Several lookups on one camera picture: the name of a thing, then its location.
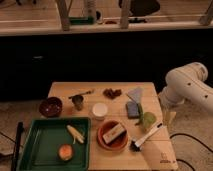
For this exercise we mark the blue sponge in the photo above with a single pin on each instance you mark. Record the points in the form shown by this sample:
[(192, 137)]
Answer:
[(132, 110)]

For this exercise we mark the green pear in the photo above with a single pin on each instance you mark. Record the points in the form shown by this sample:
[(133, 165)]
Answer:
[(145, 119)]

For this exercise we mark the black bar left of tray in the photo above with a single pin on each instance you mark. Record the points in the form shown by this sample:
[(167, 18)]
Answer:
[(17, 146)]

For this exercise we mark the white rectangular block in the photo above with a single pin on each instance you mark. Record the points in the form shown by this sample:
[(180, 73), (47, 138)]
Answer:
[(113, 133)]

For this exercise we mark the white handled black brush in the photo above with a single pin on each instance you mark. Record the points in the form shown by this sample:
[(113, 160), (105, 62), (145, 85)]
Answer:
[(135, 145)]

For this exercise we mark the dark purple grape bunch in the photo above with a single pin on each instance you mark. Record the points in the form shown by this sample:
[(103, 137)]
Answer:
[(112, 94)]

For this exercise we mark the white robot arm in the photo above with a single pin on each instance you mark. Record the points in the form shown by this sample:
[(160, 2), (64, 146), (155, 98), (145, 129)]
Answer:
[(187, 82)]

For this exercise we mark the small metal cup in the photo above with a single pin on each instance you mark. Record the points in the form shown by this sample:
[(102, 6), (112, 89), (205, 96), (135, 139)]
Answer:
[(77, 100)]

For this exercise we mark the dark spoon with wooden handle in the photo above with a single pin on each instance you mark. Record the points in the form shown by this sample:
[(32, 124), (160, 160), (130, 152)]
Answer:
[(84, 93)]

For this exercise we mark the white paper cup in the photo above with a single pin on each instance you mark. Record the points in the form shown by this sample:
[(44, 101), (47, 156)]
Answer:
[(99, 111)]

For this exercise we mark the dark red bowl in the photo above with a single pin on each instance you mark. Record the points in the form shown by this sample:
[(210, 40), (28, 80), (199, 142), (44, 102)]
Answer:
[(51, 107)]

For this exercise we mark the orange terracotta bowl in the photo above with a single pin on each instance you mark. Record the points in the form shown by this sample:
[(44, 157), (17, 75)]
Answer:
[(116, 145)]

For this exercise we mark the green plastic tray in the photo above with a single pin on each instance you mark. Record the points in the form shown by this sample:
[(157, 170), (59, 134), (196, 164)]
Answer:
[(40, 152)]

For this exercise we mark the orange round fruit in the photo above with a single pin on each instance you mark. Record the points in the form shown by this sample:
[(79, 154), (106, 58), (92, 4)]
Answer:
[(65, 152)]

